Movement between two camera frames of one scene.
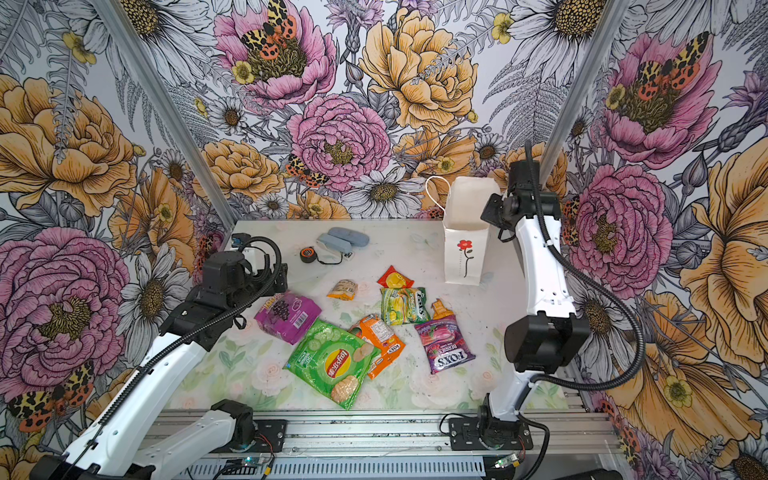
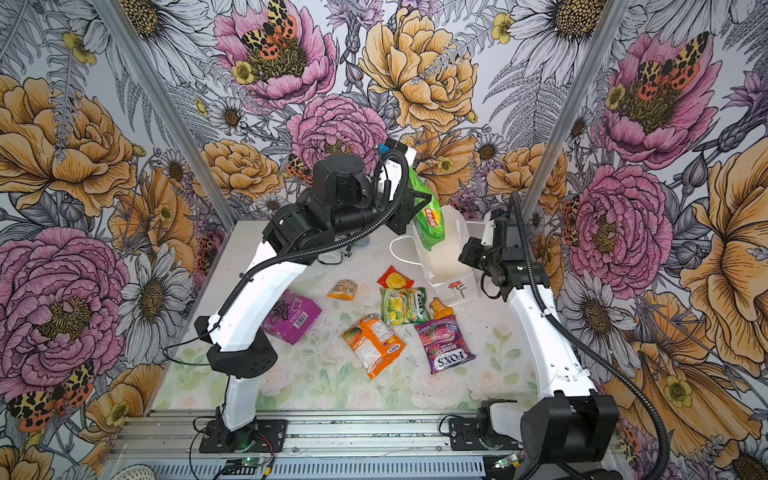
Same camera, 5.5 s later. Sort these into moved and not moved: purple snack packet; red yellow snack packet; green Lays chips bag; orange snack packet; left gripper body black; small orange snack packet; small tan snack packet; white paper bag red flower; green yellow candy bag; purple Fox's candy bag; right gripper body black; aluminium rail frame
Moved: green Lays chips bag; left gripper body black; right gripper body black; white paper bag red flower
Not moved: green yellow candy bag; orange snack packet; purple Fox's candy bag; aluminium rail frame; small orange snack packet; small tan snack packet; red yellow snack packet; purple snack packet
